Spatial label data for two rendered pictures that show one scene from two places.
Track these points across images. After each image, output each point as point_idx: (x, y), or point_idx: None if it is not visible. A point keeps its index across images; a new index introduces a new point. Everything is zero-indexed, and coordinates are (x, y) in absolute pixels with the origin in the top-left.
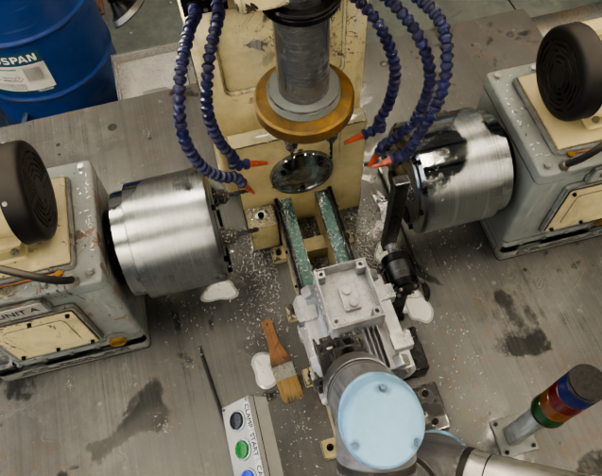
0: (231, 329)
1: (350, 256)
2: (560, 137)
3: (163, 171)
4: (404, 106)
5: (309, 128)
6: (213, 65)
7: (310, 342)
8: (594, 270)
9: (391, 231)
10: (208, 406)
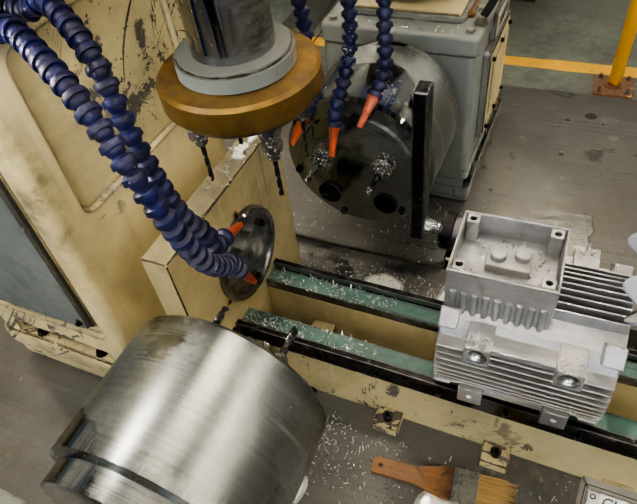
0: None
1: (385, 291)
2: (449, 8)
3: (33, 459)
4: None
5: (300, 77)
6: (106, 58)
7: (527, 360)
8: (527, 147)
9: (426, 195)
10: None
